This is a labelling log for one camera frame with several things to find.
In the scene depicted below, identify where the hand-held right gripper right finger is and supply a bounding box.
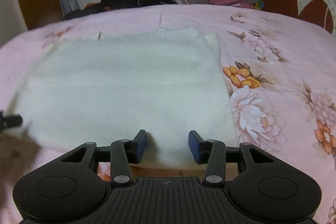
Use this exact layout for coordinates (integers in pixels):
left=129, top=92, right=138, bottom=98
left=189, top=130, right=277, bottom=186

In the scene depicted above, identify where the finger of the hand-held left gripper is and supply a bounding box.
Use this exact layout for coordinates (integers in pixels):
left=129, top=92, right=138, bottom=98
left=0, top=110, right=24, bottom=132

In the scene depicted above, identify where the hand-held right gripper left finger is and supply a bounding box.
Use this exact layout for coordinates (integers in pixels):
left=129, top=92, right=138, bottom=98
left=60, top=130, right=147, bottom=187

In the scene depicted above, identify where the white knitted sweater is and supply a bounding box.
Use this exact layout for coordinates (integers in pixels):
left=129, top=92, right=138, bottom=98
left=10, top=27, right=237, bottom=170

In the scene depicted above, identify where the pile of black clothes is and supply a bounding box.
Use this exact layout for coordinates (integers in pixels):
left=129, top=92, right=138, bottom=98
left=63, top=0, right=179, bottom=21

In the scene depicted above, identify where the pink floral bed sheet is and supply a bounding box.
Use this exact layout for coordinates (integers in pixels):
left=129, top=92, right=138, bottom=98
left=0, top=2, right=336, bottom=224

